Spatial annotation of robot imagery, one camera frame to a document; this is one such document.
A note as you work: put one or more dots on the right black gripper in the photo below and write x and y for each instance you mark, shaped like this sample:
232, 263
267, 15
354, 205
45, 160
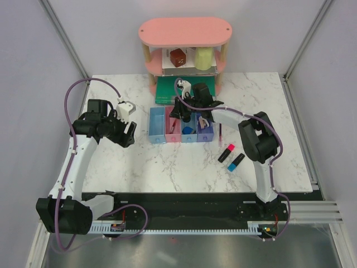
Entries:
178, 110

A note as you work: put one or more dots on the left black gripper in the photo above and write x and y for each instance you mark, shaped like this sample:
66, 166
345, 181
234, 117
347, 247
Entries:
125, 140

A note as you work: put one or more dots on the blue grey eraser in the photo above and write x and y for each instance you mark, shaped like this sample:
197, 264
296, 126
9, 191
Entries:
188, 131

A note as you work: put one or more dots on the red orange-tip pen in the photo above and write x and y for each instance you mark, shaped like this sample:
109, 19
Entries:
172, 128

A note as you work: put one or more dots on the small pink white stapler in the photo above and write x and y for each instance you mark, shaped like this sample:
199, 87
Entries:
203, 123

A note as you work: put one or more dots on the four-compartment blue pink organizer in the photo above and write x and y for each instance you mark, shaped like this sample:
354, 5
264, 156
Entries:
160, 123

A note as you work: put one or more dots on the dark red pink pen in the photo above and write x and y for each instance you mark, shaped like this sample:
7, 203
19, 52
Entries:
220, 135

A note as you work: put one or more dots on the pink black highlighter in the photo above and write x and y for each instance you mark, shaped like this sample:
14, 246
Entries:
226, 153

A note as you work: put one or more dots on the blue black highlighter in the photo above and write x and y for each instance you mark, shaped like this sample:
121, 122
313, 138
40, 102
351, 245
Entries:
236, 162

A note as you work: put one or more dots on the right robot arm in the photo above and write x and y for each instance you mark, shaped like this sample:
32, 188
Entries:
260, 142

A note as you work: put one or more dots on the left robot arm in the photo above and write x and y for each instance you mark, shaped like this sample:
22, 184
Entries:
64, 210

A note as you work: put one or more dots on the green box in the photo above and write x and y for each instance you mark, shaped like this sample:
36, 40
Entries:
165, 93

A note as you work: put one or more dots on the brown cube box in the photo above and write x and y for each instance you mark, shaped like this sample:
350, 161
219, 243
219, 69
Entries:
177, 58

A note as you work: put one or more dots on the pale yellow cup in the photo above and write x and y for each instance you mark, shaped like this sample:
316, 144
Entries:
203, 58

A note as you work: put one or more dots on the pink three-tier shelf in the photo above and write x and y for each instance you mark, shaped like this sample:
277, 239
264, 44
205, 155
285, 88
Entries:
159, 33

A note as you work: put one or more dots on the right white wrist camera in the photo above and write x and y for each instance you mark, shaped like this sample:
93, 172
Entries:
185, 87

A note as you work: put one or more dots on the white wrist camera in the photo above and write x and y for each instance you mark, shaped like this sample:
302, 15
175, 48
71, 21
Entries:
185, 87
124, 110

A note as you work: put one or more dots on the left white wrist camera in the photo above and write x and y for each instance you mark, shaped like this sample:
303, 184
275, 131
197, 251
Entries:
124, 110

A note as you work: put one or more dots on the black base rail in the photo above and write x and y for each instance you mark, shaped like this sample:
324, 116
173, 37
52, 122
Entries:
240, 207

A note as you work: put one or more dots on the white cable duct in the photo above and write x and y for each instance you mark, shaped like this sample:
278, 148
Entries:
170, 228

